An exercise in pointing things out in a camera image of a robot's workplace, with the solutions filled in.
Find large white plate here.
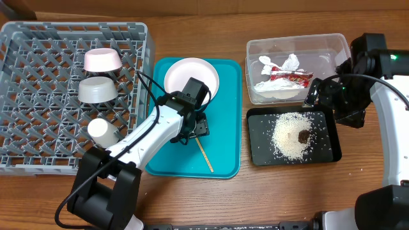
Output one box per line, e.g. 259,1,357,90
164,57,220,99

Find wooden chopstick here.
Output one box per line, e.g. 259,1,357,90
195,137,214,173

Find red snack wrapper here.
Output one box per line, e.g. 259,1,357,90
270,66,313,88

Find brown food scrap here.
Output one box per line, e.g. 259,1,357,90
298,130,311,144

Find white tissue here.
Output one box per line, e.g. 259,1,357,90
254,54,304,93

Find pile of white rice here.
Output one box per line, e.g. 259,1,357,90
252,111,333,161

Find white cup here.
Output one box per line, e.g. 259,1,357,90
87,118,119,148

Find grey bowl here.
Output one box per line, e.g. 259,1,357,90
78,76,118,104

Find small pink-white bowl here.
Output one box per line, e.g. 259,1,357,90
84,48,123,72

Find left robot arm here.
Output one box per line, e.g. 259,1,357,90
54,78,211,229

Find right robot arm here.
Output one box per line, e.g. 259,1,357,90
303,33,408,230

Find clear plastic waste bin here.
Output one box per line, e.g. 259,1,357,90
245,33,351,105

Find teal serving tray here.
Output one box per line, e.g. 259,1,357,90
145,59,242,179

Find black rectangular tray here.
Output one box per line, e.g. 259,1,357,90
245,103,343,167

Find grey plastic dish rack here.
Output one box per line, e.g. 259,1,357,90
1,22,155,176

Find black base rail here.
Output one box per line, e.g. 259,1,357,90
143,220,321,230

